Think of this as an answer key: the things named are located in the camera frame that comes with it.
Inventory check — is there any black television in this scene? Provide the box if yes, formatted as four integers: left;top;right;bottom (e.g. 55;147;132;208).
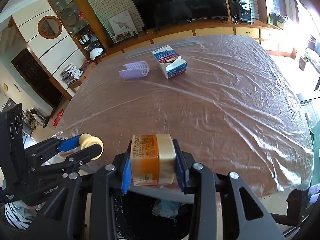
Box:
132;0;228;29

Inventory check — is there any small wooden side table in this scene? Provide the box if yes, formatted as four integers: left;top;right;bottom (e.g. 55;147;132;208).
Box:
68;62;96;93

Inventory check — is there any white helmet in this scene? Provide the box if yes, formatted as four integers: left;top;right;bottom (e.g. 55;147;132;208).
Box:
89;47;104;61

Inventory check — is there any glass display cabinet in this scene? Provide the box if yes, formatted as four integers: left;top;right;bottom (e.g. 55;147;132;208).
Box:
47;0;108;58

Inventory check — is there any grey table inlay strip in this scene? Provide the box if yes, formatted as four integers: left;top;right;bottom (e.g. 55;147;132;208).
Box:
125;41;199;59

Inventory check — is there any blue white medicine box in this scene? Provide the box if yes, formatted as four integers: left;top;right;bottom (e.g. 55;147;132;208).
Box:
152;49;187;80

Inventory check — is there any wooden tv cabinet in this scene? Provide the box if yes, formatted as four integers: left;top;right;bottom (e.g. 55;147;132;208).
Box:
96;20;297;63

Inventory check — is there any round framed wall picture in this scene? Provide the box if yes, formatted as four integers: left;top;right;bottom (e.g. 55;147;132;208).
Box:
37;16;62;39

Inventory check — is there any purple plastic basket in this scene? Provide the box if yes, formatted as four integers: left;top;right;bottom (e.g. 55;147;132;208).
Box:
119;61;149;79

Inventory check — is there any black coffee machine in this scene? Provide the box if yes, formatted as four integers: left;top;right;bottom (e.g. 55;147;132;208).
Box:
228;0;254;24

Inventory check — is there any stack of books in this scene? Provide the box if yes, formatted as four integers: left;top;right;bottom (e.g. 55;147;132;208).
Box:
60;63;84;85

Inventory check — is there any orange plastic jar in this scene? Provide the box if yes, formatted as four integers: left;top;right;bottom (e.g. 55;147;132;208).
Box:
130;134;176;186

